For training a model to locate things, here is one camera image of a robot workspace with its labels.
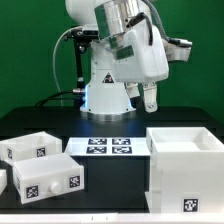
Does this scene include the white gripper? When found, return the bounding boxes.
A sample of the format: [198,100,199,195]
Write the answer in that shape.
[111,28,169,113]

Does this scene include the white drawer cabinet box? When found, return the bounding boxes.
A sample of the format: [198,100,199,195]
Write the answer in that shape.
[145,127,224,214]

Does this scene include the white drawer with knob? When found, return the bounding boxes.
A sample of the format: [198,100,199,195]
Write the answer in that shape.
[13,153,84,204]

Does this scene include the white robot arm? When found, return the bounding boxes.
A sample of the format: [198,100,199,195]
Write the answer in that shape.
[65,0,192,121]

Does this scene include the white open drawer tray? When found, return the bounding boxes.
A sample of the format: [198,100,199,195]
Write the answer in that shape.
[0,131,62,165]

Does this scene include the white fiducial marker sheet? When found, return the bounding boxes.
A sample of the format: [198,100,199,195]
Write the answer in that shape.
[65,137,150,156]

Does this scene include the white L-shaped corner fence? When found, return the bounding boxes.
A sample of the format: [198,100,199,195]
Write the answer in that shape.
[0,213,224,224]

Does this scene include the white block at left edge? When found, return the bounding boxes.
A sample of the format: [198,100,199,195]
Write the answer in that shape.
[0,169,7,195]

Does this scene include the black base cables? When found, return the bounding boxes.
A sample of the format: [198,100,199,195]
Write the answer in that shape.
[34,87,86,108]

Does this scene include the black camera on stand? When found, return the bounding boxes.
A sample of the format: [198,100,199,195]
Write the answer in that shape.
[63,26,98,106]

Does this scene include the grey camera cable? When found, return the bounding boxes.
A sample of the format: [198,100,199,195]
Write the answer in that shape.
[52,25,84,108]

